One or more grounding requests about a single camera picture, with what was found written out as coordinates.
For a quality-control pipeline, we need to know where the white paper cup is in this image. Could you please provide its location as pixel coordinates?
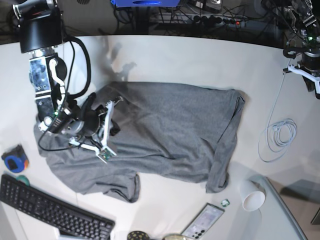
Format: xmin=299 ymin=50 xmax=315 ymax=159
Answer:
xmin=238 ymin=180 xmax=266 ymax=212

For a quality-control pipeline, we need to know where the black gold dotted round object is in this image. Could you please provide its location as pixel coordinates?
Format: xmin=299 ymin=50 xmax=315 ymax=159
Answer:
xmin=127 ymin=231 xmax=150 ymax=240

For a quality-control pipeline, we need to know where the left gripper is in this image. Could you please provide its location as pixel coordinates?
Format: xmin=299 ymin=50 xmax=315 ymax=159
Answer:
xmin=282 ymin=51 xmax=320 ymax=99

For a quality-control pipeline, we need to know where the green round object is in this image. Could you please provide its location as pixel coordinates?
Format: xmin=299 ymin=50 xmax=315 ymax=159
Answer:
xmin=16 ymin=175 xmax=30 ymax=187

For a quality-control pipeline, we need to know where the blue box with hole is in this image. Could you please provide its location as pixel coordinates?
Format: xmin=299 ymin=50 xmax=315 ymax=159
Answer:
xmin=110 ymin=0 xmax=181 ymax=8

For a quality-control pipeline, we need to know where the small green white chip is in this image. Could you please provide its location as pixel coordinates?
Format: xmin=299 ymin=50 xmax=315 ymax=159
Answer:
xmin=220 ymin=199 xmax=231 ymax=208

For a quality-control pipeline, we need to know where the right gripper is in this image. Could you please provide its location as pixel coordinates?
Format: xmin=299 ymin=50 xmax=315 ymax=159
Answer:
xmin=68 ymin=96 xmax=124 ymax=164

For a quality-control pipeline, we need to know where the smartphone in clear case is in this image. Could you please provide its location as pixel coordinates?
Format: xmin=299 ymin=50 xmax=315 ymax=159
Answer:
xmin=181 ymin=203 xmax=225 ymax=240

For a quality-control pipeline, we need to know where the grey t-shirt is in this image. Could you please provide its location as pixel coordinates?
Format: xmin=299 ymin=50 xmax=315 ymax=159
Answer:
xmin=33 ymin=82 xmax=245 ymax=203

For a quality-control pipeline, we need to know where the white coiled cable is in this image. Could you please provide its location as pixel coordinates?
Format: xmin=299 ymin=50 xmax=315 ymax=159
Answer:
xmin=257 ymin=74 xmax=298 ymax=164

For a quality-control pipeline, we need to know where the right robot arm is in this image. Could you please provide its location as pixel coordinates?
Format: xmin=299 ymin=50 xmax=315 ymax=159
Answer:
xmin=11 ymin=0 xmax=123 ymax=163

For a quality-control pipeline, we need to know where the gold rimmed round tin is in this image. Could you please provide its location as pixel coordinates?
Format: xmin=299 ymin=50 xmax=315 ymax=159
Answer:
xmin=162 ymin=233 xmax=187 ymax=240

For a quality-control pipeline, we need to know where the black computer keyboard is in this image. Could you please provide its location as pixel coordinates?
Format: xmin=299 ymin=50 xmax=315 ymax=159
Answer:
xmin=0 ymin=174 xmax=115 ymax=240

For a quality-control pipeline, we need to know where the blue orange tape measure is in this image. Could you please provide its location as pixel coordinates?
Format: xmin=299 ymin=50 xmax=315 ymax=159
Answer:
xmin=1 ymin=144 xmax=29 ymax=174

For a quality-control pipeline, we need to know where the glass side table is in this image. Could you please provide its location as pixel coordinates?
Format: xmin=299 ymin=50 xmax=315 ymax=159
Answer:
xmin=245 ymin=175 xmax=320 ymax=240

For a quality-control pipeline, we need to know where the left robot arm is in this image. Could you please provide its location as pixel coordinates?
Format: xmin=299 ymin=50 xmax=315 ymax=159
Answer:
xmin=270 ymin=0 xmax=320 ymax=99

